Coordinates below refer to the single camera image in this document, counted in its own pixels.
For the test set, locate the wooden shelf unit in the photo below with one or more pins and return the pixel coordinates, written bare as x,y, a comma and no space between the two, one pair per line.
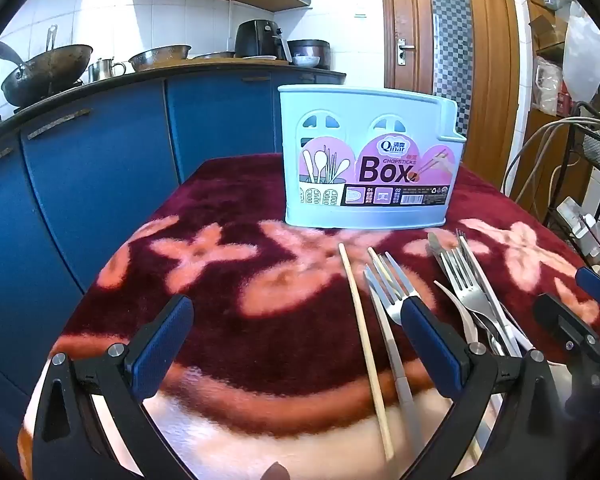
540,150

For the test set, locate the white plate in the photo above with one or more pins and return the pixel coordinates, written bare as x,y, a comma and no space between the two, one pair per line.
257,57

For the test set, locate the light blue utensil box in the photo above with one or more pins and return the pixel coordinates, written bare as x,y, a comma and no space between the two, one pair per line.
330,110

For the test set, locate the steel basin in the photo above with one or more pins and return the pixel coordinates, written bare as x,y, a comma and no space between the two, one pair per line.
215,55

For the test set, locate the cardboard box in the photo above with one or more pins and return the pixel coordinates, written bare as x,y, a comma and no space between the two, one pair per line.
545,32

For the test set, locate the steel mug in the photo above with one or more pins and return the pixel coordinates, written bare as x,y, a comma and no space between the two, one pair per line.
100,70

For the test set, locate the white light switch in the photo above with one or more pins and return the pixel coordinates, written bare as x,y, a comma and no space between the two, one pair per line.
360,9

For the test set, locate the black air fryer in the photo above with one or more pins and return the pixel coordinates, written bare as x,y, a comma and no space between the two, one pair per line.
257,37

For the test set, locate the white power strip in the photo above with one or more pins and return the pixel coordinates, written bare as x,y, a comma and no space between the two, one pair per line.
575,220

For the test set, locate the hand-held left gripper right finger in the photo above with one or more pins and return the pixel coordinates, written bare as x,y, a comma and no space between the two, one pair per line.
430,345

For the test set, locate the clear pitcher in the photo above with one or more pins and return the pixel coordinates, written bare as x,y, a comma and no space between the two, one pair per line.
547,85

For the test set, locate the black wok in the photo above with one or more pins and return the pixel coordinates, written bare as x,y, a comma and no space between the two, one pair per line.
45,72

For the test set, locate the large white plastic bag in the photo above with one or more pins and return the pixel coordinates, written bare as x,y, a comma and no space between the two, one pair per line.
582,55

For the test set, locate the wooden door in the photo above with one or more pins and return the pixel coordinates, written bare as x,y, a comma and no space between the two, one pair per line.
420,20

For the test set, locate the black rice cooker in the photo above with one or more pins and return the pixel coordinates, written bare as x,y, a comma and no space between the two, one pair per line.
310,49

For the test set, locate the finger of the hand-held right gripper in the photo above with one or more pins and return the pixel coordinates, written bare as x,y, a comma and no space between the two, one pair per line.
597,287
555,310

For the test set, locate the blue kitchen cabinets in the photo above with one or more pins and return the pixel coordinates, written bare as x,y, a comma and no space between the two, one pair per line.
105,175

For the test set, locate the steel colander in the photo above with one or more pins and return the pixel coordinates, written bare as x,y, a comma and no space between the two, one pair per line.
160,57

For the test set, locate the white bowl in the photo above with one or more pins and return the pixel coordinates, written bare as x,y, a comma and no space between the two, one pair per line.
306,60

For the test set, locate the wooden chopstick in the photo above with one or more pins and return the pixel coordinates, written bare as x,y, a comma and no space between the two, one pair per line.
375,256
366,355

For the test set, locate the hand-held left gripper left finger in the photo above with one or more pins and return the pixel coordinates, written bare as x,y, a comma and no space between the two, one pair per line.
160,345

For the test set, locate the slim steel fork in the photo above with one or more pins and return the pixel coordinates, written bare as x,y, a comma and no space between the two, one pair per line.
482,271

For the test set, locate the red floral blanket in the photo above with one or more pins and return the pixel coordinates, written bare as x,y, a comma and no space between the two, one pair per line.
260,350

